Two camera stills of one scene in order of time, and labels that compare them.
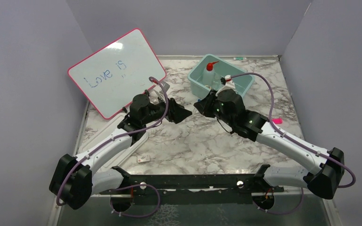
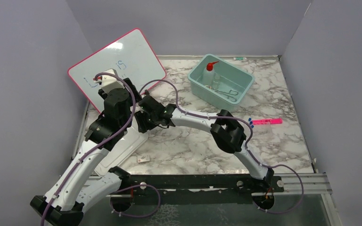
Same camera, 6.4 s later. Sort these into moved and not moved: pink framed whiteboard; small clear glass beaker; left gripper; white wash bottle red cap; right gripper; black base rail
Moved: right gripper; left gripper
Not moved: pink framed whiteboard; white wash bottle red cap; black base rail; small clear glass beaker
